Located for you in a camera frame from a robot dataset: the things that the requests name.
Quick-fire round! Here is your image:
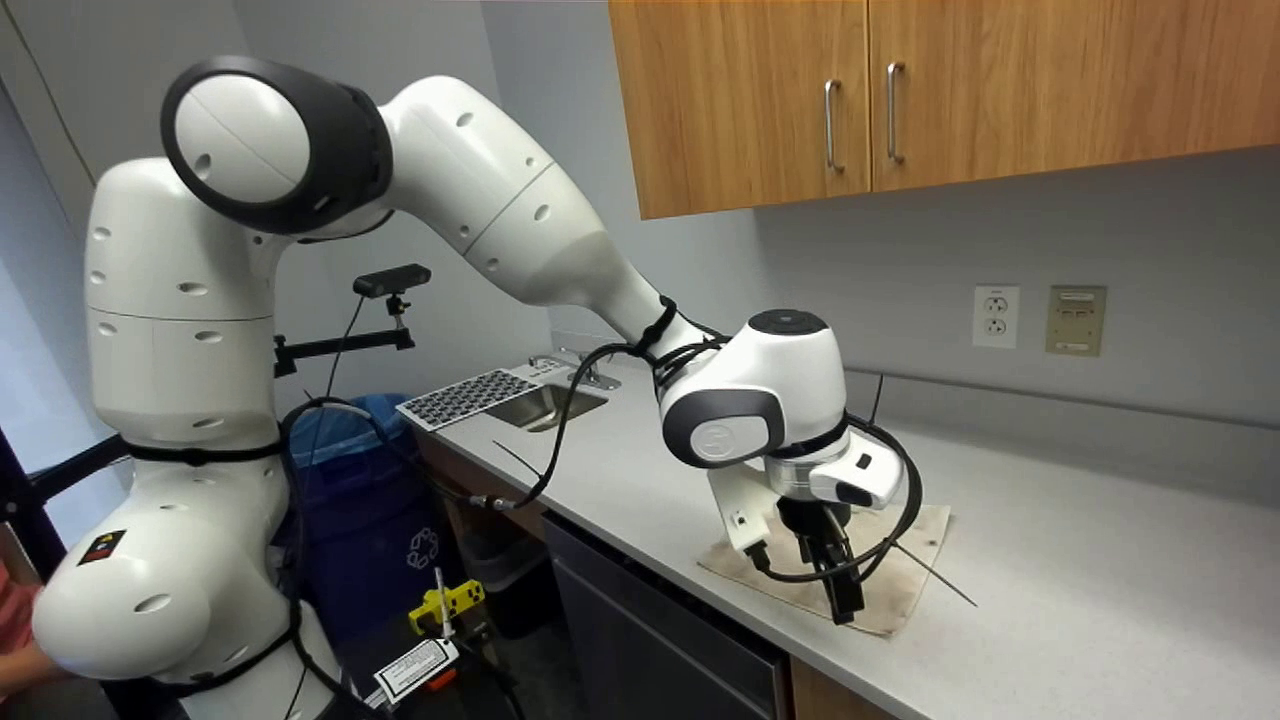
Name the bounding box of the wooden wall cabinet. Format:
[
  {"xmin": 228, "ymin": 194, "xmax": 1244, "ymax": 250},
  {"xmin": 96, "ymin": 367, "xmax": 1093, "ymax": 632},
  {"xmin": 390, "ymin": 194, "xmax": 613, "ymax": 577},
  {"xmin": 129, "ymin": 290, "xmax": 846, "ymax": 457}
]
[{"xmin": 610, "ymin": 0, "xmax": 1280, "ymax": 215}]

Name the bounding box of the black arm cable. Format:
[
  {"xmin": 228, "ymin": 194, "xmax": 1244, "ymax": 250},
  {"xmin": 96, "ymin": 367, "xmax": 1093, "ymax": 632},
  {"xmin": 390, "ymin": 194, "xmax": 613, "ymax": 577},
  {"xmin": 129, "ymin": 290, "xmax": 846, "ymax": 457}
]
[{"xmin": 470, "ymin": 295, "xmax": 929, "ymax": 589}]

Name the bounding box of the yellow clamp tool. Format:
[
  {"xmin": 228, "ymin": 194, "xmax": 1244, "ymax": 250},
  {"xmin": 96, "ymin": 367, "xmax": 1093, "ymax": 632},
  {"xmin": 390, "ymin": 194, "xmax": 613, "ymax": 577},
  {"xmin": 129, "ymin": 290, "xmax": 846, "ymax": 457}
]
[{"xmin": 410, "ymin": 580, "xmax": 488, "ymax": 636}]

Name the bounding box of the black camera on stand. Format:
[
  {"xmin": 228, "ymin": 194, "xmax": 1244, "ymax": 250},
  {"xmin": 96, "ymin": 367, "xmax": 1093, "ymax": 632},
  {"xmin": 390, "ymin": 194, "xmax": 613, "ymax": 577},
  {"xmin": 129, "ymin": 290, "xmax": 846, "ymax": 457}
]
[{"xmin": 277, "ymin": 263, "xmax": 431, "ymax": 376}]

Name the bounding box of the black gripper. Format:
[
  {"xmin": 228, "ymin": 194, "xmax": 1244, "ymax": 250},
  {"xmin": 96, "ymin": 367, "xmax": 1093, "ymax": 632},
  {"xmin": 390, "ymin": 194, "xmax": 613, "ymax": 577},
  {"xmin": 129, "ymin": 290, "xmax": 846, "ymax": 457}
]
[{"xmin": 782, "ymin": 499, "xmax": 865, "ymax": 622}]

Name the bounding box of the blue recycling bin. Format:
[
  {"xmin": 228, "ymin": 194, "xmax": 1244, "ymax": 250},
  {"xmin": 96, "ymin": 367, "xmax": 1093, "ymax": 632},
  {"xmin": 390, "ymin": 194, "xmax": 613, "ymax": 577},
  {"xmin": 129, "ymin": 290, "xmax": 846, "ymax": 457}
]
[{"xmin": 288, "ymin": 390, "xmax": 460, "ymax": 647}]

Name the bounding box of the left silver cabinet handle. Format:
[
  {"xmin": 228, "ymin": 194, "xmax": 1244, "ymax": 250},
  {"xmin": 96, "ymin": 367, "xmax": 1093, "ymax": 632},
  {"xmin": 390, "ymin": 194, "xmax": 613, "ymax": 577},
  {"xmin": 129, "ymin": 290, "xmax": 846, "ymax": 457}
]
[{"xmin": 820, "ymin": 75, "xmax": 846, "ymax": 175}]

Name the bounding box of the right silver cabinet handle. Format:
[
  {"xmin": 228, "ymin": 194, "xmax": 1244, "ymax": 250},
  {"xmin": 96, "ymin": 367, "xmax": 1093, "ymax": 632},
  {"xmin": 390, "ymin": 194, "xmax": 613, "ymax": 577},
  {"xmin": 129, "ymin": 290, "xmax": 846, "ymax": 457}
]
[{"xmin": 884, "ymin": 59, "xmax": 909, "ymax": 166}]

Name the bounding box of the silver cabinet handle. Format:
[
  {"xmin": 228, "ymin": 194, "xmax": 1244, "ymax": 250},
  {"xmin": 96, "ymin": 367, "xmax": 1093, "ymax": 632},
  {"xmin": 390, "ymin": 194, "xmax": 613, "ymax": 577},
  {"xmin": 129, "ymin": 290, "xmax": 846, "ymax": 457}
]
[
  {"xmin": 820, "ymin": 75, "xmax": 846, "ymax": 175},
  {"xmin": 884, "ymin": 59, "xmax": 909, "ymax": 166}
]

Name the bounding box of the stained beige towel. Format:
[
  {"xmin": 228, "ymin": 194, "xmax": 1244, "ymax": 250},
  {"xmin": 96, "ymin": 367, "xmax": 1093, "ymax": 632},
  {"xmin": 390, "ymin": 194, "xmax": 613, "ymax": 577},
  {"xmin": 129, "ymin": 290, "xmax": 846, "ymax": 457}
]
[{"xmin": 695, "ymin": 503, "xmax": 952, "ymax": 638}]

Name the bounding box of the white wall power outlet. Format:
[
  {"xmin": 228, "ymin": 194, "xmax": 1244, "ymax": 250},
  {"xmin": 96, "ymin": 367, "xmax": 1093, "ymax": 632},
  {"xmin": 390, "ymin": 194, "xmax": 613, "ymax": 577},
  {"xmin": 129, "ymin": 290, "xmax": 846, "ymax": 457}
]
[{"xmin": 971, "ymin": 289, "xmax": 1021, "ymax": 348}]

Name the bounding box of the black dishwasher front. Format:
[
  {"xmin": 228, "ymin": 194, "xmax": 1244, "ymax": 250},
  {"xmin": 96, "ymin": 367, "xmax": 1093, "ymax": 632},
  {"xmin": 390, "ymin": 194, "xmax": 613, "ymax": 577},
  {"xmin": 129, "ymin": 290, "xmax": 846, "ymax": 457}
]
[{"xmin": 545, "ymin": 515, "xmax": 789, "ymax": 720}]

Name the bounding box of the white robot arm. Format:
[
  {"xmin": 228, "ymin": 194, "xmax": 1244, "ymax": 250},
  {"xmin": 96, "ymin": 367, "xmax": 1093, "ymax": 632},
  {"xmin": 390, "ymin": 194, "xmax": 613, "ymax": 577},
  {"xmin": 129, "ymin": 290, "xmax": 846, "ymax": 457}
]
[{"xmin": 31, "ymin": 55, "xmax": 865, "ymax": 688}]

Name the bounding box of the beige wall plate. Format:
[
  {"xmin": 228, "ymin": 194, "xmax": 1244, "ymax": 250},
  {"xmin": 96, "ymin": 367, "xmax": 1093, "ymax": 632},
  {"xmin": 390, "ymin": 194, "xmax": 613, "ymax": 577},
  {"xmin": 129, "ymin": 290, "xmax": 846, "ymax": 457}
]
[{"xmin": 1044, "ymin": 283, "xmax": 1107, "ymax": 355}]

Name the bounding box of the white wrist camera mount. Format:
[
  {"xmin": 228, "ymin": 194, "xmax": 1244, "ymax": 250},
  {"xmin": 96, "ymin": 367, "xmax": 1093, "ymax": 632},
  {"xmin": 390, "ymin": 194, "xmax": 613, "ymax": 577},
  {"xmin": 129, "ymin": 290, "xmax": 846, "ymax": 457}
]
[{"xmin": 708, "ymin": 440, "xmax": 909, "ymax": 551}]

